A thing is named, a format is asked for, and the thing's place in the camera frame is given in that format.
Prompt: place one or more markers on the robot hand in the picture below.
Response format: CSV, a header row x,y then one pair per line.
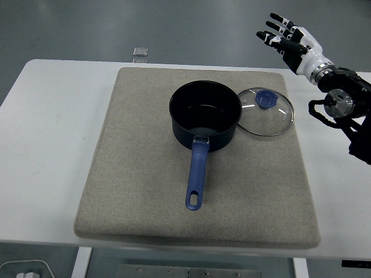
x,y
310,56

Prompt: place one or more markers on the glass lid with blue knob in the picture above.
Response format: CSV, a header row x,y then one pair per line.
x,y
266,99

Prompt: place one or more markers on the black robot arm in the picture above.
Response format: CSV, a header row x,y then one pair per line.
x,y
347,95

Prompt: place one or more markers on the small metal floor plate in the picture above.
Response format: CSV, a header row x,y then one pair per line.
x,y
140,51

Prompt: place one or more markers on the beige fabric mat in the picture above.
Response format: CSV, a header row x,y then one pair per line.
x,y
139,179

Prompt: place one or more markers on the black bar under table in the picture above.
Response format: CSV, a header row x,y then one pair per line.
x,y
356,263

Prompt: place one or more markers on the white table leg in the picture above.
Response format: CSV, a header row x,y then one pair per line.
x,y
300,269
81,263

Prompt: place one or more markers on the grey metal plate with screws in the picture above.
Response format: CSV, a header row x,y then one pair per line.
x,y
179,272

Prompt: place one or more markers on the white plug block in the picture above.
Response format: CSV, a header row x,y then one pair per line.
x,y
27,275

